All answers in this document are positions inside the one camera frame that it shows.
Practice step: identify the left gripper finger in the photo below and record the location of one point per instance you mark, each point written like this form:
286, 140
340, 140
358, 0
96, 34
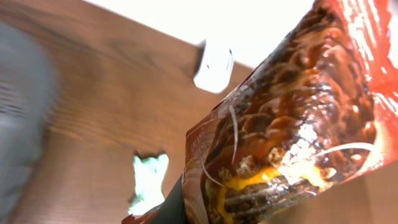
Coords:
172, 211

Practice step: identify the mint green snack packet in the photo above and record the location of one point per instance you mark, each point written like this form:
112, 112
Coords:
149, 173

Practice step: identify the red chocolate bar wrapper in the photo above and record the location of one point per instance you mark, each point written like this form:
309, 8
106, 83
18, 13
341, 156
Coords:
320, 110

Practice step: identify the white barcode scanner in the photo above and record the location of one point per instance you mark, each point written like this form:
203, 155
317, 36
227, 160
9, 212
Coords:
215, 68

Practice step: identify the grey plastic shopping basket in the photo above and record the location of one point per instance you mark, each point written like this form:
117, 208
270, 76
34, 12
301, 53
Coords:
29, 87

